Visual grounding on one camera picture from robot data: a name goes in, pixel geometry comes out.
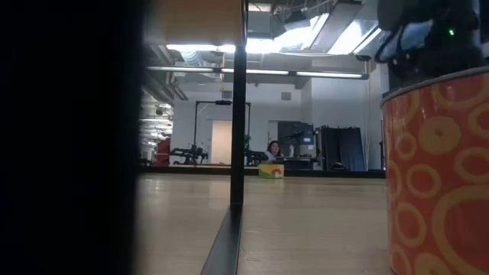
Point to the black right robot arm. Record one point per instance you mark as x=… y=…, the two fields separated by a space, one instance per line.
x=439 y=15

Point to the long ceiling light tube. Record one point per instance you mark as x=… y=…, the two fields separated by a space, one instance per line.
x=324 y=74

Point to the black curtain panels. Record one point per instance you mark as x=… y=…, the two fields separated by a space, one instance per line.
x=342 y=149

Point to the black dome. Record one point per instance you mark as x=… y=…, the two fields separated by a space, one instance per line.
x=338 y=166

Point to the white bottle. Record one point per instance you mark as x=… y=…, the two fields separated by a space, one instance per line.
x=291 y=151

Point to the person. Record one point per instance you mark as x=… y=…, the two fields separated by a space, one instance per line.
x=273 y=149

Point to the red cabinet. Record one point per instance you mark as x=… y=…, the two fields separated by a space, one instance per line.
x=164 y=153

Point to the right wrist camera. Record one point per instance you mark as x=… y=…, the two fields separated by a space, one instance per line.
x=401 y=65

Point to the black wall monitor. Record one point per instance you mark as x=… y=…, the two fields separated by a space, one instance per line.
x=296 y=131

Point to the black gantry frame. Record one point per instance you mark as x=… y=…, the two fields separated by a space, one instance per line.
x=223 y=102

